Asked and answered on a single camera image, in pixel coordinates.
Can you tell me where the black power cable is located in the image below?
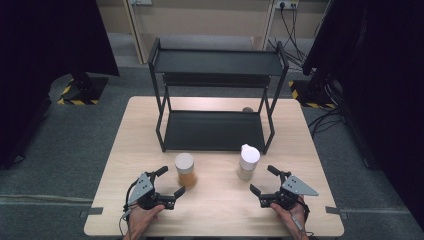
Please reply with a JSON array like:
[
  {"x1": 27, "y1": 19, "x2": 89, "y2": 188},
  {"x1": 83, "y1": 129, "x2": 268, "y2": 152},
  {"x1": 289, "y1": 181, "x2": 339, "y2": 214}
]
[
  {"x1": 291, "y1": 4, "x2": 301, "y2": 48},
  {"x1": 279, "y1": 3, "x2": 306, "y2": 61}
]

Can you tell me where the small black block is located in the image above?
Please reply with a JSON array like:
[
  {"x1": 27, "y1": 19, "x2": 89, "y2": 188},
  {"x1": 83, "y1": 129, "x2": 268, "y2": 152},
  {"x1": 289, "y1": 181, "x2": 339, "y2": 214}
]
[{"x1": 325, "y1": 206, "x2": 348, "y2": 220}]

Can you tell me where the black metal two-tier rack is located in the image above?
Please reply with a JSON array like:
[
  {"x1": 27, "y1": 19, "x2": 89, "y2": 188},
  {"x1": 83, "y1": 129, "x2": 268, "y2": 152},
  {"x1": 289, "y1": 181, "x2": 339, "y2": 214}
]
[{"x1": 147, "y1": 37, "x2": 290, "y2": 155}]

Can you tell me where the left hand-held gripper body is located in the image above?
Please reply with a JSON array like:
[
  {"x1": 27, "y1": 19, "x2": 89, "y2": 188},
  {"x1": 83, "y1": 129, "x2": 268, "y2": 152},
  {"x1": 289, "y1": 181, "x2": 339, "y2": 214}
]
[{"x1": 125, "y1": 171, "x2": 177, "y2": 212}]

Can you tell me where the jar with orange contents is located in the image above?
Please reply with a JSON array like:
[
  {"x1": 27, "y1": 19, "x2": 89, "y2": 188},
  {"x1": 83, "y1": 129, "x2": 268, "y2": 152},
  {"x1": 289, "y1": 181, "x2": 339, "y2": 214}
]
[{"x1": 174, "y1": 152, "x2": 198, "y2": 189}]

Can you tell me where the white wall power outlet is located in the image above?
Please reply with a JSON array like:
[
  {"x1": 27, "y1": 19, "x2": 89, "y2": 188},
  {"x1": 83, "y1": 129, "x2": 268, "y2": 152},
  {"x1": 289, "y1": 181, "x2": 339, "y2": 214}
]
[{"x1": 274, "y1": 0, "x2": 300, "y2": 10}]

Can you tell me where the left hand-held gripper cable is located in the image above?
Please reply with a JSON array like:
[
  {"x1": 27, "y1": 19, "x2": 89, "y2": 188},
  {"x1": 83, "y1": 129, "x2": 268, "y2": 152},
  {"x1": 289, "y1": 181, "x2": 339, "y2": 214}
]
[{"x1": 118, "y1": 181, "x2": 139, "y2": 239}]

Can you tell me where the right hand-held gripper cable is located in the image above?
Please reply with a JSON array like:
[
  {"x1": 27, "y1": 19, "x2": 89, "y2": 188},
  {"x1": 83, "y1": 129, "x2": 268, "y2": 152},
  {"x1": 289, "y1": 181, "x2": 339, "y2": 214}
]
[{"x1": 289, "y1": 196, "x2": 314, "y2": 238}]

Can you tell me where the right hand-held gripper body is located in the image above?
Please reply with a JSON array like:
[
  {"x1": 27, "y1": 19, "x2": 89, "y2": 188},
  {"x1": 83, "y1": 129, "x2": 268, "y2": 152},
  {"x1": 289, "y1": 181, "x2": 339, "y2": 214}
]
[{"x1": 259, "y1": 174, "x2": 320, "y2": 212}]

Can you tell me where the white partition post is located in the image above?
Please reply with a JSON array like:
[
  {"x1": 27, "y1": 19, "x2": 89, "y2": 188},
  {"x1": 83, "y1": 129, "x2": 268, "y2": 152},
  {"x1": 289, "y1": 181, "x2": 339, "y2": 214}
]
[
  {"x1": 261, "y1": 0, "x2": 278, "y2": 52},
  {"x1": 122, "y1": 0, "x2": 149, "y2": 65}
]

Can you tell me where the person's right hand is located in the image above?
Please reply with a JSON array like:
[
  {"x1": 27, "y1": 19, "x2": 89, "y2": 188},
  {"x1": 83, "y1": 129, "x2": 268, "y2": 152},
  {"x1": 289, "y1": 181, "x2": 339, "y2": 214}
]
[{"x1": 269, "y1": 201, "x2": 310, "y2": 240}]

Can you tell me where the grey tape piece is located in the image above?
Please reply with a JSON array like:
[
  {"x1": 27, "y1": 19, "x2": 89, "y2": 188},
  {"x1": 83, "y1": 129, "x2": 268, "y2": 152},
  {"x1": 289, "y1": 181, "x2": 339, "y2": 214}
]
[{"x1": 79, "y1": 206, "x2": 105, "y2": 219}]

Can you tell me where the hand-held gripper cable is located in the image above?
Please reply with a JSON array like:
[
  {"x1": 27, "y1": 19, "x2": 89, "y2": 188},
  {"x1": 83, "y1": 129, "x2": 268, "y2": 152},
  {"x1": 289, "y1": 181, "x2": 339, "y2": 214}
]
[
  {"x1": 118, "y1": 181, "x2": 139, "y2": 239},
  {"x1": 289, "y1": 196, "x2": 314, "y2": 238}
]

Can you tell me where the black stand base striped tape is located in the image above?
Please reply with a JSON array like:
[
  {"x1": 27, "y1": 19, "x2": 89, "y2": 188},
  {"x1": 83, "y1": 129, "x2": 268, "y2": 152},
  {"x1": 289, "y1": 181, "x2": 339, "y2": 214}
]
[
  {"x1": 288, "y1": 79, "x2": 338, "y2": 110},
  {"x1": 57, "y1": 74, "x2": 110, "y2": 106}
]

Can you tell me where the black floor cable bundle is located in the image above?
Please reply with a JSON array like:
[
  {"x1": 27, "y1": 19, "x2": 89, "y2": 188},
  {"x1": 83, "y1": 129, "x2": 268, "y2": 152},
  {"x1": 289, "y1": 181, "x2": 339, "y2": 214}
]
[{"x1": 307, "y1": 106, "x2": 345, "y2": 138}]

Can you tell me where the person's left hand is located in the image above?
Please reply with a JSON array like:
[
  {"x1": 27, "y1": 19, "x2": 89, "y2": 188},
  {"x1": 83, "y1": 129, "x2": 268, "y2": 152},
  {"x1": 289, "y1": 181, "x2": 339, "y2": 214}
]
[{"x1": 123, "y1": 203, "x2": 166, "y2": 240}]

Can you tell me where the dark curtain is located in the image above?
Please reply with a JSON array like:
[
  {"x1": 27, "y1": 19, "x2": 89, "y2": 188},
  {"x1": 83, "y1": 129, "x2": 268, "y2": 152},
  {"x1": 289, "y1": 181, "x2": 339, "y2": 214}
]
[
  {"x1": 0, "y1": 0, "x2": 120, "y2": 169},
  {"x1": 301, "y1": 0, "x2": 424, "y2": 231}
]

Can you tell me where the white-lidded jar with beige contents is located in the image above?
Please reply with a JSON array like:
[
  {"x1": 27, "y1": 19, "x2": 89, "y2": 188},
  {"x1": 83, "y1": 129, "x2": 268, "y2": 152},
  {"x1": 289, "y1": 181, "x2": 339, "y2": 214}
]
[{"x1": 236, "y1": 143, "x2": 261, "y2": 182}]

